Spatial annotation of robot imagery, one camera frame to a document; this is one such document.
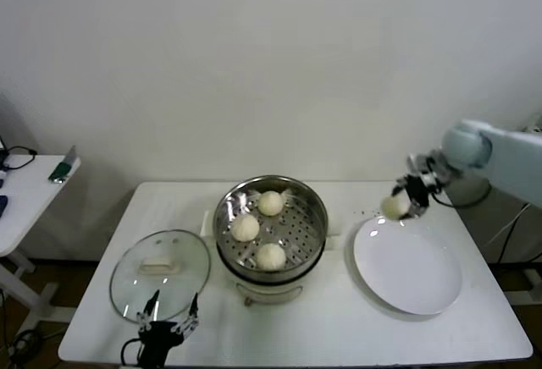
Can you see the grey cabinet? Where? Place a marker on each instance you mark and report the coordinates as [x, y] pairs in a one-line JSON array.
[[534, 233]]

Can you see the round glass pot lid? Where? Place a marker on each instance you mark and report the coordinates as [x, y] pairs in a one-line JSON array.
[[180, 254]]

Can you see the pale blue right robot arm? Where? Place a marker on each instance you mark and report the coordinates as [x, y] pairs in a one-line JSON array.
[[512, 153]]

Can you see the dark blue flat object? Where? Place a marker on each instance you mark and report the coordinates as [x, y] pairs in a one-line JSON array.
[[3, 206]]

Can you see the white metal floor frame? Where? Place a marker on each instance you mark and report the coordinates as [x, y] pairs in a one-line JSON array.
[[529, 297]]

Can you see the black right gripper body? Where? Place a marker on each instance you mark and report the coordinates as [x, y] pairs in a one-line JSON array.
[[419, 189]]

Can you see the perforated steel steamer basket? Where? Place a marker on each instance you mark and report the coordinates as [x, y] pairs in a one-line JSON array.
[[305, 233]]

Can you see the white steamed baozi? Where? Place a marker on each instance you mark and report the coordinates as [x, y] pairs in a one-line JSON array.
[[271, 257], [245, 228], [271, 203], [394, 209]]

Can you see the black device at table edge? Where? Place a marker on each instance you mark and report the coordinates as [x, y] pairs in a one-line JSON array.
[[2, 144]]

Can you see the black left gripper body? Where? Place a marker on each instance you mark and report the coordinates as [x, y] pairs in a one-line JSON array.
[[158, 343]]

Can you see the white side table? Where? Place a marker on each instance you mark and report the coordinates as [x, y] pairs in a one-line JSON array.
[[29, 199]]

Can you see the large white plate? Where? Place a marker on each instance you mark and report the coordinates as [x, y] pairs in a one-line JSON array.
[[406, 267]]

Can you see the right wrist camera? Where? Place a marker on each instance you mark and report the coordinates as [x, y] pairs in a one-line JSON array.
[[417, 161]]

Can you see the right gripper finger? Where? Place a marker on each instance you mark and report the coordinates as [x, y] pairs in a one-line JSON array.
[[418, 212], [398, 189]]

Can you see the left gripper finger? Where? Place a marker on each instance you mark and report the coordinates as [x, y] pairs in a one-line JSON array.
[[189, 317], [147, 312]]

